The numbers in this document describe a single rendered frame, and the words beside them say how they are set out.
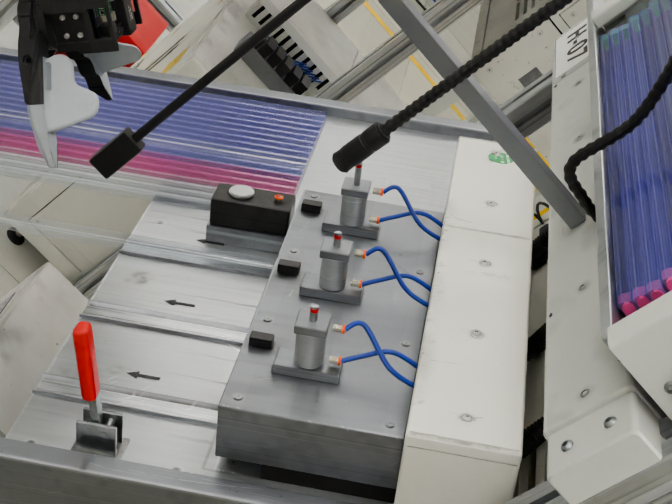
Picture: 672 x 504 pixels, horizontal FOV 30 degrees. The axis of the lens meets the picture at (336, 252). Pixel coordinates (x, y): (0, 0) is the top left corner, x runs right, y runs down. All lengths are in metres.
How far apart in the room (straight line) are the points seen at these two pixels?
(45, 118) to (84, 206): 1.49
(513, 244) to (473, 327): 0.14
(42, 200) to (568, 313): 1.77
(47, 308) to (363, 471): 0.81
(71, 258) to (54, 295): 0.96
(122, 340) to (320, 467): 0.23
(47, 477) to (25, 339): 0.67
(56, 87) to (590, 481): 0.55
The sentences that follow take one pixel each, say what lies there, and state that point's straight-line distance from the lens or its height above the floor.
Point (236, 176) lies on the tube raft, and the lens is 1.30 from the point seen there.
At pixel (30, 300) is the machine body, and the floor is 0.62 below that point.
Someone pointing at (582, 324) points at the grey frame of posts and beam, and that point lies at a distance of 0.90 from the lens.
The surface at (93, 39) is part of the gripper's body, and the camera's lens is 1.07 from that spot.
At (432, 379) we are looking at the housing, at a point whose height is 1.24.
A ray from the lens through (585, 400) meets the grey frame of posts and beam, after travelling 0.82.
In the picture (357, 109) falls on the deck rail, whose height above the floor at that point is 1.09.
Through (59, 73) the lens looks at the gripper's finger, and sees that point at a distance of 1.07.
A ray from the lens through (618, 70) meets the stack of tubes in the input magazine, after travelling 1.16.
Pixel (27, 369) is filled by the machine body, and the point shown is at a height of 0.62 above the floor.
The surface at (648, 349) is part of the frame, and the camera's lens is 0.77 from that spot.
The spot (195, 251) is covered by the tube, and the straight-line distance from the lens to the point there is 1.16.
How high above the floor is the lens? 1.62
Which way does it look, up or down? 26 degrees down
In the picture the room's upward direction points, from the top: 55 degrees clockwise
